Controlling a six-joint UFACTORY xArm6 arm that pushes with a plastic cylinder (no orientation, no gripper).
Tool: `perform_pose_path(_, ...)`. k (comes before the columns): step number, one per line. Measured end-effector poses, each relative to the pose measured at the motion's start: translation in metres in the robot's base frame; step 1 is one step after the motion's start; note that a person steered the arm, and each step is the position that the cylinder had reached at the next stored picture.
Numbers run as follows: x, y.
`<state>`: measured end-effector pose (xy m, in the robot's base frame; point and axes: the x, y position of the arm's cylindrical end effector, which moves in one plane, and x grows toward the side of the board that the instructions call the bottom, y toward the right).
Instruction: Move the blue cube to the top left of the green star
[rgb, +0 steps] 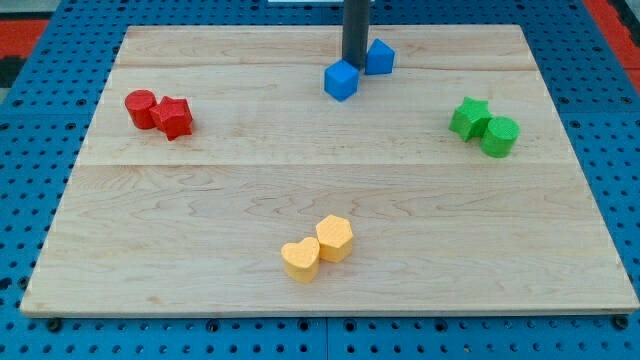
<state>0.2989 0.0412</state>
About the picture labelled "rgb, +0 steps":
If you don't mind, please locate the green cylinder block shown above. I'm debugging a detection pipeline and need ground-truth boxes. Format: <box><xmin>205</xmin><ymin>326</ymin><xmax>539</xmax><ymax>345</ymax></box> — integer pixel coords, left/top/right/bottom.
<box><xmin>480</xmin><ymin>116</ymin><xmax>520</xmax><ymax>158</ymax></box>

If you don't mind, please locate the light wooden board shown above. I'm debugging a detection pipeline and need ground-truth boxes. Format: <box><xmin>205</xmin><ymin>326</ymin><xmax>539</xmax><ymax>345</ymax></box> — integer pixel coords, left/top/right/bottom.
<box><xmin>21</xmin><ymin>25</ymin><xmax>639</xmax><ymax>318</ymax></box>

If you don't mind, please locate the yellow hexagon block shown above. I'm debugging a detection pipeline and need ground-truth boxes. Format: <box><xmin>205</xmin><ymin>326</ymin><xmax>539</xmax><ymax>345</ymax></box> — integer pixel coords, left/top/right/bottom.
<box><xmin>316</xmin><ymin>215</ymin><xmax>354</xmax><ymax>263</ymax></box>

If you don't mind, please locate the blue triangular prism block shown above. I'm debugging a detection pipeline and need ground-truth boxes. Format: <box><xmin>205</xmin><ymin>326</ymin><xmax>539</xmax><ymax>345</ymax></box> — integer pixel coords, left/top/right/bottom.
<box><xmin>365</xmin><ymin>39</ymin><xmax>395</xmax><ymax>75</ymax></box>

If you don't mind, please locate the red cylinder block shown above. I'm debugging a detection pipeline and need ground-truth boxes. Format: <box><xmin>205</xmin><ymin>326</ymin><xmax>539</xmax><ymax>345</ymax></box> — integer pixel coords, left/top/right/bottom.
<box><xmin>125</xmin><ymin>89</ymin><xmax>157</xmax><ymax>130</ymax></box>

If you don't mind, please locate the green star block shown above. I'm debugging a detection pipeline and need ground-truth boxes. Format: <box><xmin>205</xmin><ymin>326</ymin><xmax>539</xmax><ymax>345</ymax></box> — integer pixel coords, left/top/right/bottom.
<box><xmin>449</xmin><ymin>97</ymin><xmax>492</xmax><ymax>142</ymax></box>

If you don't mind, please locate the yellow heart block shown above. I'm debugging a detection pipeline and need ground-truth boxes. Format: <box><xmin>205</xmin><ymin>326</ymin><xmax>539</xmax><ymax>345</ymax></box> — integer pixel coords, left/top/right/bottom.
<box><xmin>281</xmin><ymin>237</ymin><xmax>320</xmax><ymax>283</ymax></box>

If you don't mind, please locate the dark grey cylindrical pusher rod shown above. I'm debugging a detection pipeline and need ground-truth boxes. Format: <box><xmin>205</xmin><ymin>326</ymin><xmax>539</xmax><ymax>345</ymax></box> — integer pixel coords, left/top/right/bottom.
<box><xmin>342</xmin><ymin>0</ymin><xmax>370</xmax><ymax>70</ymax></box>

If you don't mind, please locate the red star block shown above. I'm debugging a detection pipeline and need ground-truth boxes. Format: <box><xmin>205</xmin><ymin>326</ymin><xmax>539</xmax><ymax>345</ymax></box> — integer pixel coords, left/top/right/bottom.
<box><xmin>149</xmin><ymin>96</ymin><xmax>193</xmax><ymax>141</ymax></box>

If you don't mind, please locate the blue cube block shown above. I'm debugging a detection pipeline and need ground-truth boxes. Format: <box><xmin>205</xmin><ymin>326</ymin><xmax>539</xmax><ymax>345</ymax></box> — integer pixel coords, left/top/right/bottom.
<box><xmin>324</xmin><ymin>60</ymin><xmax>359</xmax><ymax>102</ymax></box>

